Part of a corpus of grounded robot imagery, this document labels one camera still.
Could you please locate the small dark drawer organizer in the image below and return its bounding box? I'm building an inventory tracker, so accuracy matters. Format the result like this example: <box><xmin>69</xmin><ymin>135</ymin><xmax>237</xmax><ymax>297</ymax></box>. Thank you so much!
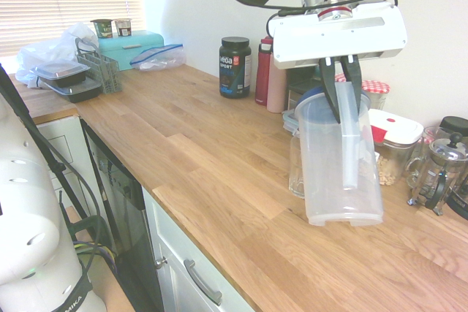
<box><xmin>284</xmin><ymin>69</ymin><xmax>325</xmax><ymax>113</ymax></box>

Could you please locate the black Vega protein tub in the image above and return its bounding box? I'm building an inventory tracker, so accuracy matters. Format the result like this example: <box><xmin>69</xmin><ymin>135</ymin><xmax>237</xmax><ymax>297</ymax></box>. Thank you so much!
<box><xmin>219</xmin><ymin>36</ymin><xmax>253</xmax><ymax>99</ymax></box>

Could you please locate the metal drawer handle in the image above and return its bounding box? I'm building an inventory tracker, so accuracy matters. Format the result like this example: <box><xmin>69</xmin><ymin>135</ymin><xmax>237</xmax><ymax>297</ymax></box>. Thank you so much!
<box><xmin>182</xmin><ymin>258</ymin><xmax>224</xmax><ymax>306</ymax></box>

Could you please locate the container with blue lid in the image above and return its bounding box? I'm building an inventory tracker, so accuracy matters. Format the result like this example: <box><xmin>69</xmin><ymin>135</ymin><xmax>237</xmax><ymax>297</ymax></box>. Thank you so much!
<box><xmin>299</xmin><ymin>85</ymin><xmax>371</xmax><ymax>108</ymax></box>

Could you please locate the green yogurt cup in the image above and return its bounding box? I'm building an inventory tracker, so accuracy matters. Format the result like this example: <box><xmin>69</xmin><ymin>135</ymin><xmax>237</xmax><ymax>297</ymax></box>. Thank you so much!
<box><xmin>90</xmin><ymin>18</ymin><xmax>115</xmax><ymax>39</ymax></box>

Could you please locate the white cabinet front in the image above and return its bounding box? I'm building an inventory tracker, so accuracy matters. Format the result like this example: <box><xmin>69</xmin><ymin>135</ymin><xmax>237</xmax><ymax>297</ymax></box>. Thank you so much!
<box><xmin>140</xmin><ymin>186</ymin><xmax>257</xmax><ymax>312</ymax></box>

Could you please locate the brown yogurt cup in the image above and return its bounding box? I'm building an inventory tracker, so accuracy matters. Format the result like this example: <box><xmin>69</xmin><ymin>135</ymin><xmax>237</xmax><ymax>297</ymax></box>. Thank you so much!
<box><xmin>113</xmin><ymin>18</ymin><xmax>134</xmax><ymax>38</ymax></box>

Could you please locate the translucent plastic water pitcher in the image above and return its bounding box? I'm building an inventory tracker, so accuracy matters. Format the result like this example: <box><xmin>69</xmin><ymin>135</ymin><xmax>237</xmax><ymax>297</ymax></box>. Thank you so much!
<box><xmin>294</xmin><ymin>81</ymin><xmax>385</xmax><ymax>227</ymax></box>

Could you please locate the white lidded canister red valve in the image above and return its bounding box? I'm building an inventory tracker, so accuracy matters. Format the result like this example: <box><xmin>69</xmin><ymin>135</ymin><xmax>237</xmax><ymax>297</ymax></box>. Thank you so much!
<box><xmin>368</xmin><ymin>108</ymin><xmax>426</xmax><ymax>187</ymax></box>

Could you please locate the white plastic bag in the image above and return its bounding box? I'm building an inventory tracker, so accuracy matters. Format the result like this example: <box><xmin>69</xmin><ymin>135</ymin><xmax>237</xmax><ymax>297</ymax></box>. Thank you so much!
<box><xmin>15</xmin><ymin>22</ymin><xmax>100</xmax><ymax>88</ymax></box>

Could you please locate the clear zip bag blue seal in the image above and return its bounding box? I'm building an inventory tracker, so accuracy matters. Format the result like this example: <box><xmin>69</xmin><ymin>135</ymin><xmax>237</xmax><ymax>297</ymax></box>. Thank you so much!
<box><xmin>129</xmin><ymin>42</ymin><xmax>188</xmax><ymax>72</ymax></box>

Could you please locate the glass French press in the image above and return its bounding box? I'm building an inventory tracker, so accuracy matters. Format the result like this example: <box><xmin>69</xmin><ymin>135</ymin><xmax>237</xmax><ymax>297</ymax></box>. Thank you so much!
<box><xmin>404</xmin><ymin>132</ymin><xmax>468</xmax><ymax>216</ymax></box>

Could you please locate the pink insulated bottle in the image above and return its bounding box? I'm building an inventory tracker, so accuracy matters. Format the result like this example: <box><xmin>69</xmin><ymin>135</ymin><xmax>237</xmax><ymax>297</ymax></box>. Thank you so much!
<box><xmin>266</xmin><ymin>66</ymin><xmax>288</xmax><ymax>114</ymax></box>

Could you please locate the black meal container clear lid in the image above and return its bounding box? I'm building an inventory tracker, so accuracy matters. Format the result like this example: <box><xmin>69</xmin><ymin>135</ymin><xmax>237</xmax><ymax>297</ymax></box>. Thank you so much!
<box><xmin>29</xmin><ymin>58</ymin><xmax>91</xmax><ymax>90</ymax></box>
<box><xmin>42</xmin><ymin>77</ymin><xmax>104</xmax><ymax>104</ymax></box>

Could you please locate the red water bottle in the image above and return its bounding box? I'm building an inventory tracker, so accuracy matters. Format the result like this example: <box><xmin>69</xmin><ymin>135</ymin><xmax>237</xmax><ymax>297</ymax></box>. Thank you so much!
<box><xmin>254</xmin><ymin>35</ymin><xmax>274</xmax><ymax>107</ymax></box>

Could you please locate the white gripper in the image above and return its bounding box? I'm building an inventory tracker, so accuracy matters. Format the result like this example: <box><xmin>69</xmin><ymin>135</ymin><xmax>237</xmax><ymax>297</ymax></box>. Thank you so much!
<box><xmin>272</xmin><ymin>4</ymin><xmax>409</xmax><ymax>125</ymax></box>

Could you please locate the clear glass jar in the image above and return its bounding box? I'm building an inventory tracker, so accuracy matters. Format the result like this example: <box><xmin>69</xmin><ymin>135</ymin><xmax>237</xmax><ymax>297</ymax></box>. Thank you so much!
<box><xmin>419</xmin><ymin>126</ymin><xmax>451</xmax><ymax>159</ymax></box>

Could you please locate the teal metal bread box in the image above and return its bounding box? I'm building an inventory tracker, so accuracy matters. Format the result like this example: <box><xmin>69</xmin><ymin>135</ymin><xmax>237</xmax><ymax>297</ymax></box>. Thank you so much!
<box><xmin>96</xmin><ymin>29</ymin><xmax>166</xmax><ymax>72</ymax></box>

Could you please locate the glass jar red checkered lid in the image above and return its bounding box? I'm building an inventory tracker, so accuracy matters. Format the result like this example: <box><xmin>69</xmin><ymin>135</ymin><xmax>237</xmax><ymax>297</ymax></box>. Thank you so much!
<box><xmin>360</xmin><ymin>79</ymin><xmax>391</xmax><ymax>112</ymax></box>

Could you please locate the grey cutlery basket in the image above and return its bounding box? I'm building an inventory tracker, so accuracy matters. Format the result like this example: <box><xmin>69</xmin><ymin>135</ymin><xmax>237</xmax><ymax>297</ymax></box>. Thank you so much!
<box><xmin>75</xmin><ymin>37</ymin><xmax>124</xmax><ymax>95</ymax></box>

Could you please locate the clear container teal clip lid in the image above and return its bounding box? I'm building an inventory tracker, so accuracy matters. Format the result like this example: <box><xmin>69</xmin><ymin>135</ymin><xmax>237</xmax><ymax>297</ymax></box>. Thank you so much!
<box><xmin>281</xmin><ymin>108</ymin><xmax>301</xmax><ymax>137</ymax></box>

